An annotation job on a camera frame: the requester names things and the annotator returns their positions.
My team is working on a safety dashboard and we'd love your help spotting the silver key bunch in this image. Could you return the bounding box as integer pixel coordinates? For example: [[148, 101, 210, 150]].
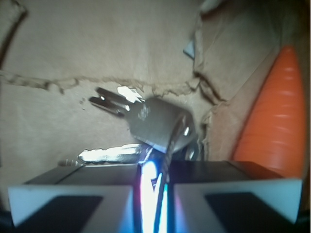
[[58, 85, 202, 233]]

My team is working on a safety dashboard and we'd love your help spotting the orange plastic toy carrot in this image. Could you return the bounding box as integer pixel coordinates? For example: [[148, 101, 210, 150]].
[[232, 46, 307, 178]]

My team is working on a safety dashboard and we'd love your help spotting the brown paper bag bin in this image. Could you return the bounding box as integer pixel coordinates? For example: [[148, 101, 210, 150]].
[[0, 0, 311, 211]]

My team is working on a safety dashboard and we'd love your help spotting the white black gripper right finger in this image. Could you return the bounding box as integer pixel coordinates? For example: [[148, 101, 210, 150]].
[[167, 161, 302, 233]]

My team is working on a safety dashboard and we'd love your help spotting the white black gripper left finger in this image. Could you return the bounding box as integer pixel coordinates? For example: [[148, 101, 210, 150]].
[[8, 165, 141, 233]]

